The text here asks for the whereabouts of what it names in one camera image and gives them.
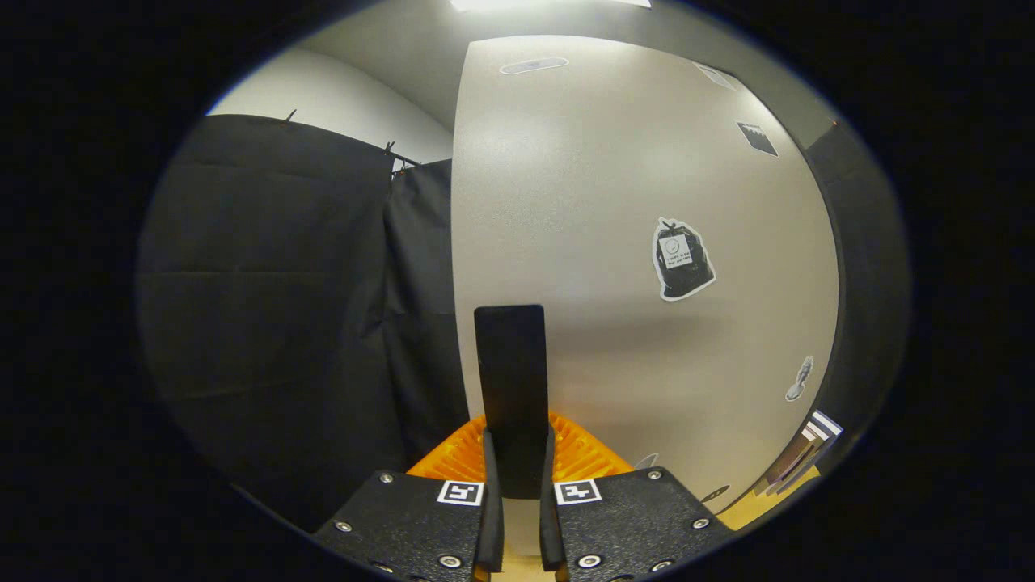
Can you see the grey blue book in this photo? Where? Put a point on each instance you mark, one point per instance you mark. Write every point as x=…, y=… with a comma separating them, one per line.
x=825, y=424

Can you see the black backdrop cloth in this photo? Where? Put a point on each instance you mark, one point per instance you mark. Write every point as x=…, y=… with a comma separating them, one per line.
x=267, y=323

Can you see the white cabinet door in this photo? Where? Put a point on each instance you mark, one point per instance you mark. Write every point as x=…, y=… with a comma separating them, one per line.
x=606, y=178

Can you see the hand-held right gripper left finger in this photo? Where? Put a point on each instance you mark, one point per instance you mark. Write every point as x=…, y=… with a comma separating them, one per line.
x=492, y=525

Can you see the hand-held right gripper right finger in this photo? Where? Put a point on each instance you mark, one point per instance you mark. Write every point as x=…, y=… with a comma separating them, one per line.
x=551, y=525

